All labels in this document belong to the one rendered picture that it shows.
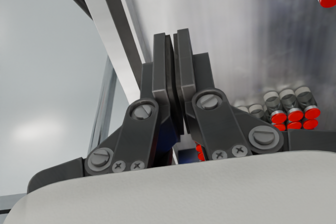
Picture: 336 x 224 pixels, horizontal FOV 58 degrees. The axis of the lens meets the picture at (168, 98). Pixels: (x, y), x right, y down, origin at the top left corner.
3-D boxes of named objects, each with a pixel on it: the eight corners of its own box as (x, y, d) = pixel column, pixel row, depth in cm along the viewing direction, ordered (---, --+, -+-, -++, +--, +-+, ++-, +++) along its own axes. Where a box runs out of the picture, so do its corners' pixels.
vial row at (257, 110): (306, 105, 47) (317, 128, 44) (192, 122, 49) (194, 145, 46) (308, 95, 46) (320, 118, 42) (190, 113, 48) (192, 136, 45)
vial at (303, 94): (308, 95, 45) (320, 118, 42) (293, 97, 46) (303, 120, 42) (310, 84, 44) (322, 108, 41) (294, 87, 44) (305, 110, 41)
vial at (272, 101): (277, 100, 46) (286, 123, 43) (263, 102, 46) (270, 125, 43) (278, 89, 45) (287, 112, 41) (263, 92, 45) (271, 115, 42)
